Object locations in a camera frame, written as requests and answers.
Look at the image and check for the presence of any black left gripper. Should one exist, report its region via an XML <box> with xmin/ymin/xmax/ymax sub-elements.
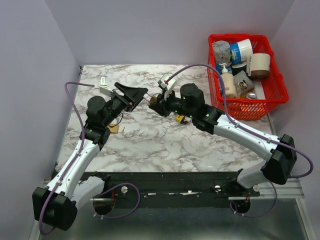
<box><xmin>102</xmin><ymin>82</ymin><xmax>148</xmax><ymax>127</ymax></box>

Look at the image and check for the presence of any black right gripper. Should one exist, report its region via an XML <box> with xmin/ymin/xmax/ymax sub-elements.
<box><xmin>148</xmin><ymin>88</ymin><xmax>195</xmax><ymax>119</ymax></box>

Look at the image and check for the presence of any round brass padlock with keys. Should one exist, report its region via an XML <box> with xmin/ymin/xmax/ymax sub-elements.
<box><xmin>143</xmin><ymin>92</ymin><xmax>157</xmax><ymax>105</ymax></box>

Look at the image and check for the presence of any large brass padlock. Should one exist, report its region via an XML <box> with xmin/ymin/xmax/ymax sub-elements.
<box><xmin>108</xmin><ymin>123</ymin><xmax>120</xmax><ymax>134</ymax></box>

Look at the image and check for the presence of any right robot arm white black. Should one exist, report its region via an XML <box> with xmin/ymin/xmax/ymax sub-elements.
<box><xmin>148</xmin><ymin>83</ymin><xmax>297</xmax><ymax>196</ymax></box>

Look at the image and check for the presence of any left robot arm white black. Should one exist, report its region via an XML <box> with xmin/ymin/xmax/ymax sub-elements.
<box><xmin>32</xmin><ymin>82</ymin><xmax>149</xmax><ymax>236</ymax></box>

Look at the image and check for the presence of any yellow black padlock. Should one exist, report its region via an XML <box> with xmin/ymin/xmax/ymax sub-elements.
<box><xmin>175</xmin><ymin>114</ymin><xmax>190</xmax><ymax>125</ymax></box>

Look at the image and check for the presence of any lotion pump bottle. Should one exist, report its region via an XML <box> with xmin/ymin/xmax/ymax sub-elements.
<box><xmin>219</xmin><ymin>63</ymin><xmax>237</xmax><ymax>98</ymax></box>

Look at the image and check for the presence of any printed grey cup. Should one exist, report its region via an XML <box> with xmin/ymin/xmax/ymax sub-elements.
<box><xmin>233</xmin><ymin>70</ymin><xmax>254</xmax><ymax>98</ymax></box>

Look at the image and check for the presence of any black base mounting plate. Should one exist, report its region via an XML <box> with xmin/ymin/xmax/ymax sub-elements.
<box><xmin>52</xmin><ymin>171</ymin><xmax>261</xmax><ymax>210</ymax></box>

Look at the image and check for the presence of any blue white paper cup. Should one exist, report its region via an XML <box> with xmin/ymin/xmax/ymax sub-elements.
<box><xmin>230</xmin><ymin>38</ymin><xmax>253</xmax><ymax>64</ymax></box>

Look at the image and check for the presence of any red plastic basket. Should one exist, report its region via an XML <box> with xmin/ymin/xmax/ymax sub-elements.
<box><xmin>207</xmin><ymin>33</ymin><xmax>289</xmax><ymax>121</ymax></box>

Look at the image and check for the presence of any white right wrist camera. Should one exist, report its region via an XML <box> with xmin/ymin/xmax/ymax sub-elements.
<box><xmin>157</xmin><ymin>73</ymin><xmax>176</xmax><ymax>100</ymax></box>

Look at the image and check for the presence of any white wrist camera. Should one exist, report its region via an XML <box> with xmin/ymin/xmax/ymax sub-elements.
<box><xmin>157</xmin><ymin>73</ymin><xmax>176</xmax><ymax>100</ymax></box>
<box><xmin>94</xmin><ymin>75</ymin><xmax>113</xmax><ymax>97</ymax></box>

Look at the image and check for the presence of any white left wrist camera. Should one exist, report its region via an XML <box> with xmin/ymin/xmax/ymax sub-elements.
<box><xmin>94</xmin><ymin>75</ymin><xmax>113</xmax><ymax>97</ymax></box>

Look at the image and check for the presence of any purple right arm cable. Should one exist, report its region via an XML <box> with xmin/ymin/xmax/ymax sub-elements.
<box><xmin>166</xmin><ymin>64</ymin><xmax>314</xmax><ymax>178</ymax></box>

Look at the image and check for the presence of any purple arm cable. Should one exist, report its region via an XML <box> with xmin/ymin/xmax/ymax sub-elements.
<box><xmin>38</xmin><ymin>81</ymin><xmax>101</xmax><ymax>236</ymax></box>
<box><xmin>166</xmin><ymin>64</ymin><xmax>314</xmax><ymax>178</ymax></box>

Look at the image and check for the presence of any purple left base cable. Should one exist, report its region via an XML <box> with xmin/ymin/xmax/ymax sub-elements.
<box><xmin>93</xmin><ymin>182</ymin><xmax>141</xmax><ymax>220</ymax></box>

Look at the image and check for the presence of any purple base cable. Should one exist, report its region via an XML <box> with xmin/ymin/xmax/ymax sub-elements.
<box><xmin>93</xmin><ymin>182</ymin><xmax>141</xmax><ymax>220</ymax></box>
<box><xmin>230</xmin><ymin>181</ymin><xmax>278</xmax><ymax>218</ymax></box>

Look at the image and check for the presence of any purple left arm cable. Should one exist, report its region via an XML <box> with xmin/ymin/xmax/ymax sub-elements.
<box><xmin>38</xmin><ymin>81</ymin><xmax>101</xmax><ymax>236</ymax></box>

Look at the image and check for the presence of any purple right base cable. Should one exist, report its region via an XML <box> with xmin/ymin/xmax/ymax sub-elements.
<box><xmin>230</xmin><ymin>181</ymin><xmax>278</xmax><ymax>218</ymax></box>

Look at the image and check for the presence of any aluminium rail frame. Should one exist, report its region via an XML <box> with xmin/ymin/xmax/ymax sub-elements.
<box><xmin>30</xmin><ymin>176</ymin><xmax>304</xmax><ymax>240</ymax></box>

